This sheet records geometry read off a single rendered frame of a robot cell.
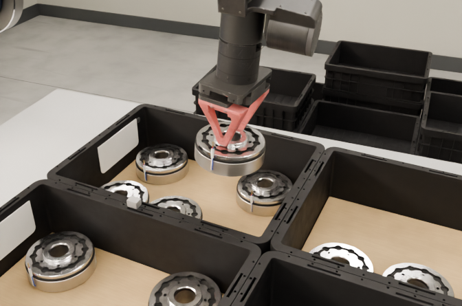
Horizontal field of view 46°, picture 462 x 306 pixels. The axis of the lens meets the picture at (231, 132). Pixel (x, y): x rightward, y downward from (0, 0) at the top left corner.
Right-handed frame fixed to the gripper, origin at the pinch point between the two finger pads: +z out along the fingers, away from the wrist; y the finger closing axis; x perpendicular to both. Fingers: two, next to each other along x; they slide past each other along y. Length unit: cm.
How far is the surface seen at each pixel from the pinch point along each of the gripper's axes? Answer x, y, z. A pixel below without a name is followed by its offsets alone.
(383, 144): -8, 122, 64
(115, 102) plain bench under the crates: 63, 54, 39
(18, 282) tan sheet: 23.0, -21.7, 24.1
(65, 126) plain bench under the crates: 67, 36, 40
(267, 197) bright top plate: -3.1, 11.4, 18.0
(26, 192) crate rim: 28.0, -13.7, 14.4
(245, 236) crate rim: -7.2, -7.1, 11.1
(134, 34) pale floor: 209, 263, 118
